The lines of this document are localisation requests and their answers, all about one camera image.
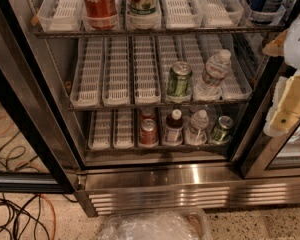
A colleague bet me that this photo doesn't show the green can shelf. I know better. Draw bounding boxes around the green can shelf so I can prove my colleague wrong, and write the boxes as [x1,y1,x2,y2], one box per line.
[167,61,192,103]
[209,116,234,145]

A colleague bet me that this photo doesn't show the green can middle shelf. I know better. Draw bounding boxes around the green can middle shelf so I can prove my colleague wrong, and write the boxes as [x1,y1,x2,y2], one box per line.
[167,61,192,103]

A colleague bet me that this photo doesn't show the white green soda can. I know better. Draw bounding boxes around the white green soda can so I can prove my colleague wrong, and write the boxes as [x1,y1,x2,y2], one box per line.
[127,0,159,29]

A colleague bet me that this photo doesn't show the black floor cables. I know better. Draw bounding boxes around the black floor cables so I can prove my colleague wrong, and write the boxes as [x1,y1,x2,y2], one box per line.
[0,130,78,240]

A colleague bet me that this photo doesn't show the red coke can top shelf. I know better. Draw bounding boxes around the red coke can top shelf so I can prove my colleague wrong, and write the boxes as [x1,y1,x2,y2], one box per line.
[84,0,117,30]

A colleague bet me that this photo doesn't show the dark drink bottle white cap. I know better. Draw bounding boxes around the dark drink bottle white cap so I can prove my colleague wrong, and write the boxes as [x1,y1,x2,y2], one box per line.
[163,109,183,146]

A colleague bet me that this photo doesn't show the red can bottom shelf rear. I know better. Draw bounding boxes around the red can bottom shelf rear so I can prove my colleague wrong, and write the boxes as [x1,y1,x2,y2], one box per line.
[139,107,156,121]

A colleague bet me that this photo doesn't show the middle wire shelf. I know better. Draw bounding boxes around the middle wire shelf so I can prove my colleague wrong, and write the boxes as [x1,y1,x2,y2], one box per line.
[68,98,250,112]

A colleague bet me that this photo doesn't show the open glass fridge door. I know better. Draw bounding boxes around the open glass fridge door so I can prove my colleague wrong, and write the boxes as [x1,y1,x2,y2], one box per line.
[0,0,79,194]

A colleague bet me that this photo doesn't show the stainless steel fridge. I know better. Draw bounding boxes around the stainless steel fridge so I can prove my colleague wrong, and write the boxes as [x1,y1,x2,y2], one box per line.
[13,0,300,216]

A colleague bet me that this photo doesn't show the orange floor cable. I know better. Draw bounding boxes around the orange floor cable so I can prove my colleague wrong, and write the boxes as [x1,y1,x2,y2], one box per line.
[0,114,58,240]

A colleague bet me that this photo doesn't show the green can bottom shelf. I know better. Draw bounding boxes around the green can bottom shelf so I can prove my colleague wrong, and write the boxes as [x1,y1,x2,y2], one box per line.
[209,116,234,145]

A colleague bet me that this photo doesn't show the small water bottle bottom shelf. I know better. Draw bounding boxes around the small water bottle bottom shelf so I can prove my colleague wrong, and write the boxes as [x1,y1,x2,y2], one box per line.
[185,110,209,146]

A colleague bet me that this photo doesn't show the clear plastic bin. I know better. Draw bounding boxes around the clear plastic bin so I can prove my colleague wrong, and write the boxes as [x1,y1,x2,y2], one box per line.
[97,208,213,240]

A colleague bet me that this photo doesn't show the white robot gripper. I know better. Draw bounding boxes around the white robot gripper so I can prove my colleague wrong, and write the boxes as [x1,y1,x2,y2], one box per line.
[262,14,300,137]

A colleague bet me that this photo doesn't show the red can bottom shelf front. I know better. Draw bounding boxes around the red can bottom shelf front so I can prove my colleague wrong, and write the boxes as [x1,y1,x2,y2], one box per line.
[139,119,158,147]

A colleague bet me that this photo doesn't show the top wire shelf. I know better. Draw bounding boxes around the top wire shelf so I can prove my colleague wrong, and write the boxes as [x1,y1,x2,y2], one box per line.
[33,25,284,39]

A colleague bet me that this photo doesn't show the clear water bottle middle shelf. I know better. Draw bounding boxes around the clear water bottle middle shelf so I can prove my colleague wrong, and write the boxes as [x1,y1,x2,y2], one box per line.
[194,49,231,100]

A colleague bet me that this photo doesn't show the wire shelf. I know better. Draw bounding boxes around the wire shelf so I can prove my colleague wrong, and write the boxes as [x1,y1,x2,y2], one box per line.
[33,25,284,39]
[68,98,250,112]
[87,143,228,154]

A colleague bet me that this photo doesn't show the bottom wire shelf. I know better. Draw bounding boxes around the bottom wire shelf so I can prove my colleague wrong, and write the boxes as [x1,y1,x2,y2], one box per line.
[87,143,228,154]

